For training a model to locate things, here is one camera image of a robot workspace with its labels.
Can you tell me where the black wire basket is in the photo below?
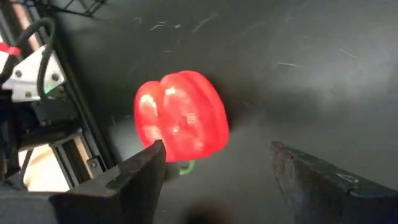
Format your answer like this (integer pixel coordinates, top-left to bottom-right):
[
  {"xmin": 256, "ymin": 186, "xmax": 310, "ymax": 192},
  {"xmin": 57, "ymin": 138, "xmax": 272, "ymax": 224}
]
[{"xmin": 46, "ymin": 0, "xmax": 108, "ymax": 18}]

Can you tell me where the white metal bracket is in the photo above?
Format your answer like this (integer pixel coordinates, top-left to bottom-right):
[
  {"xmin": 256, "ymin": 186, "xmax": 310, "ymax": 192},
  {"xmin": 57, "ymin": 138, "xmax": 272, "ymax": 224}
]
[{"xmin": 1, "ymin": 43, "xmax": 67, "ymax": 103}]

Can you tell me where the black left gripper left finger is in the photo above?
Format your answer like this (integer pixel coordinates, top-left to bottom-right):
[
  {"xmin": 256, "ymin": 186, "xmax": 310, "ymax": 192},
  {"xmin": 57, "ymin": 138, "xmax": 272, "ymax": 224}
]
[{"xmin": 0, "ymin": 139, "xmax": 167, "ymax": 224}]

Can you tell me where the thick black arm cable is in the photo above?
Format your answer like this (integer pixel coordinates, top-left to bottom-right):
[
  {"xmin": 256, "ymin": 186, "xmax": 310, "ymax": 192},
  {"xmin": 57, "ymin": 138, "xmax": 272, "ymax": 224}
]
[{"xmin": 0, "ymin": 17, "xmax": 57, "ymax": 100}]

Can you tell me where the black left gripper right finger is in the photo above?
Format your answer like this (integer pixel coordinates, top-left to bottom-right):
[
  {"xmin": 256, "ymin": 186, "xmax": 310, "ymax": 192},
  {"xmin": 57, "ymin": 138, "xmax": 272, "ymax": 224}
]
[{"xmin": 271, "ymin": 141, "xmax": 398, "ymax": 224}]

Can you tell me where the red zip tie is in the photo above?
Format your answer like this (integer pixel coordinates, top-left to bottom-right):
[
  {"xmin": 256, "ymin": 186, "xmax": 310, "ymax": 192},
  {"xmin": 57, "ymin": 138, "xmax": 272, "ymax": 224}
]
[{"xmin": 0, "ymin": 42, "xmax": 21, "ymax": 57}]

